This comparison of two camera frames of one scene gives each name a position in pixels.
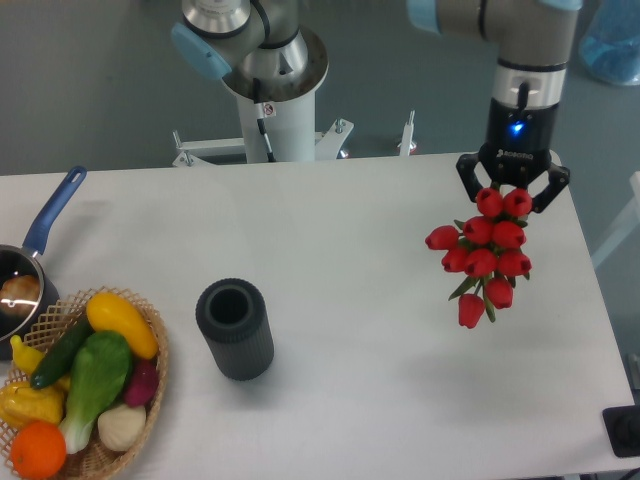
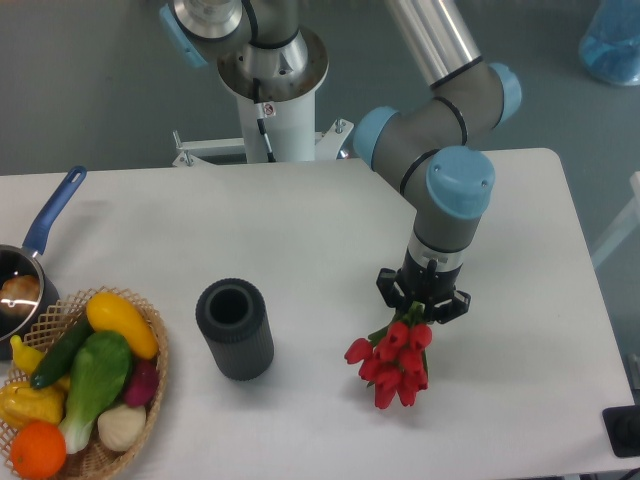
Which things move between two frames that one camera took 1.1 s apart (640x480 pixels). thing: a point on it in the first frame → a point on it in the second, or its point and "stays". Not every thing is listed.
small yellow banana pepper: x=26 y=358 stays
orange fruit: x=38 y=450 stays
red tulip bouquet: x=486 y=250 → x=393 y=360
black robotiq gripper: x=517 y=150 → x=426 y=286
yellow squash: x=108 y=312 stays
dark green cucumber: x=62 y=355 stays
